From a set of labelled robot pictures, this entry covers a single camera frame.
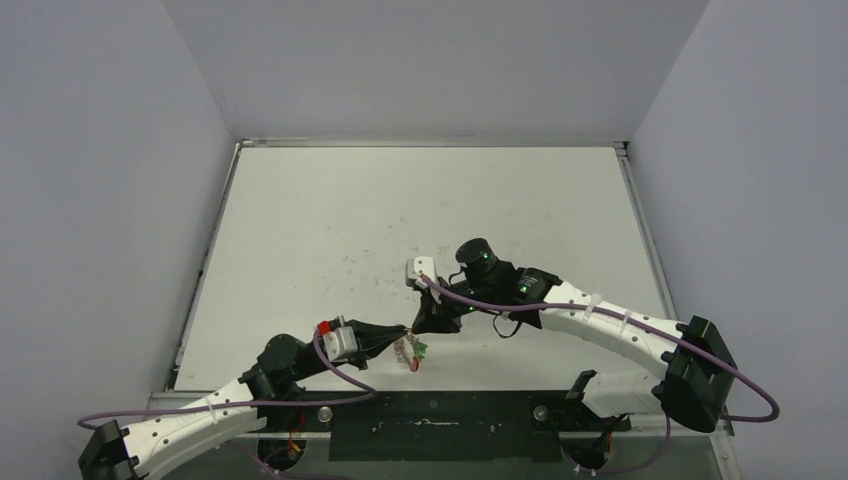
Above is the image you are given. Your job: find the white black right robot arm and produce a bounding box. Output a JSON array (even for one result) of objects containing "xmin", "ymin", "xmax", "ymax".
[{"xmin": 405, "ymin": 238, "xmax": 736, "ymax": 433}]

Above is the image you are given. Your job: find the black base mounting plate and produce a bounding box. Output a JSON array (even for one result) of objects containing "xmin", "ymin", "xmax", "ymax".
[{"xmin": 264, "ymin": 391, "xmax": 631, "ymax": 463}]

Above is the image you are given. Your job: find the aluminium table frame rail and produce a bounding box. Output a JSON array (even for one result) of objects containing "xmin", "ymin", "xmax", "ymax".
[{"xmin": 613, "ymin": 141, "xmax": 734, "ymax": 433}]

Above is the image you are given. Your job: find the metal keyring with red grip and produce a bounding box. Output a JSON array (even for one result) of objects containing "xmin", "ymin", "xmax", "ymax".
[{"xmin": 392, "ymin": 333, "xmax": 423, "ymax": 373}]

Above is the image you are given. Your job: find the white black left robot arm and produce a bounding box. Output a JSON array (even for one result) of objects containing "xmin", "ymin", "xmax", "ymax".
[{"xmin": 78, "ymin": 318, "xmax": 408, "ymax": 479}]

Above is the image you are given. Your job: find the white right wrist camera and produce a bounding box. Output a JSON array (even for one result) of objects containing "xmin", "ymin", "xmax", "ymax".
[{"xmin": 405, "ymin": 256, "xmax": 438, "ymax": 291}]

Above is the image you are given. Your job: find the key with green tag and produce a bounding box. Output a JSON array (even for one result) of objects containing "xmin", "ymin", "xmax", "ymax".
[{"xmin": 410, "ymin": 339, "xmax": 428, "ymax": 362}]

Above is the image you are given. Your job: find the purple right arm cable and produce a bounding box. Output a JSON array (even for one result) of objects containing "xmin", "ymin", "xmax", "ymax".
[{"xmin": 418, "ymin": 274, "xmax": 780, "ymax": 477}]

